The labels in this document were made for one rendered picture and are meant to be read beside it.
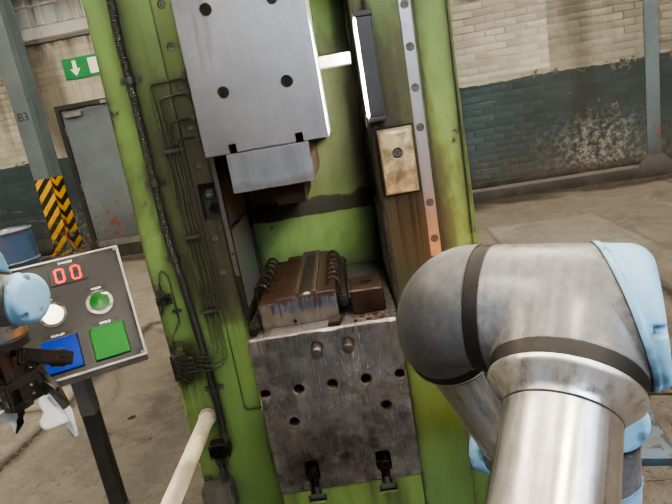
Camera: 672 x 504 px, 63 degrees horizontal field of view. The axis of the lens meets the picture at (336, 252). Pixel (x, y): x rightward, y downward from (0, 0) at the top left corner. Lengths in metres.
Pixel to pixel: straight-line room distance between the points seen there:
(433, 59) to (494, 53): 5.89
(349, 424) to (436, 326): 1.01
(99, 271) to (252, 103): 0.53
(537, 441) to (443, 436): 1.35
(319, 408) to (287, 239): 0.64
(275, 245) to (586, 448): 1.53
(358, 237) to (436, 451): 0.72
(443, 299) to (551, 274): 0.09
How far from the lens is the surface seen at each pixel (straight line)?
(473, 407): 0.65
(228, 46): 1.34
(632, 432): 0.77
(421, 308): 0.49
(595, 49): 7.69
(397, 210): 1.48
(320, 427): 1.47
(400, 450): 1.52
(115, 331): 1.35
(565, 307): 0.44
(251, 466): 1.80
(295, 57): 1.32
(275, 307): 1.40
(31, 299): 0.89
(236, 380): 1.66
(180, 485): 1.45
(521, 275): 0.46
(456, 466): 1.82
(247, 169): 1.33
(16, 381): 1.09
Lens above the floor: 1.41
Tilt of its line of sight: 14 degrees down
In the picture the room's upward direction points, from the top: 10 degrees counter-clockwise
